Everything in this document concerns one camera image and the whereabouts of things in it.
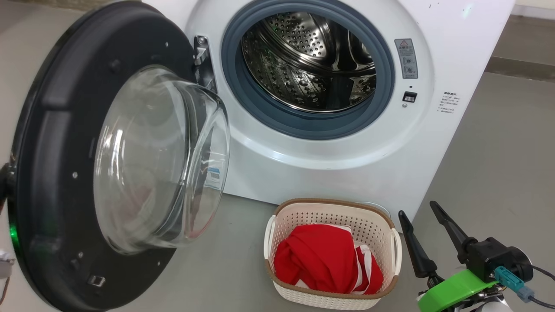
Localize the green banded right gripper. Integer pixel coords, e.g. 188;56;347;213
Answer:
398;200;500;312

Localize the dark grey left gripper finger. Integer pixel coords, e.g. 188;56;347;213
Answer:
0;162;17;208

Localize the washing machine glass door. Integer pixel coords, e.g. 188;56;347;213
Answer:
8;0;231;312

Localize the red and white garment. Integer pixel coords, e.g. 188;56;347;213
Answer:
273;223;384;295

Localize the white washing machine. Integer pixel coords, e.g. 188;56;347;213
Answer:
143;0;516;230

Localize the cream laundry basket brown rim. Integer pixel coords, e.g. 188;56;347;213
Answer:
264;198;403;310

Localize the metal door hinge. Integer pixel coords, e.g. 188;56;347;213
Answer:
193;35;217;94

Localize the small text sticker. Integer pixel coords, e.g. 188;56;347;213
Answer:
439;91;461;114

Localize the grey warning sticker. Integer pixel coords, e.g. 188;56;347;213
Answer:
394;38;419;80

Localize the blue energy label sticker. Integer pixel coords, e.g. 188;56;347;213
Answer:
205;167;222;190

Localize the perforated steel drum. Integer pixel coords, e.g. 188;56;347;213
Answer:
241;12;377;114

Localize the teal cable connector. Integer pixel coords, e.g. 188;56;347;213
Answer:
494;266;535;303

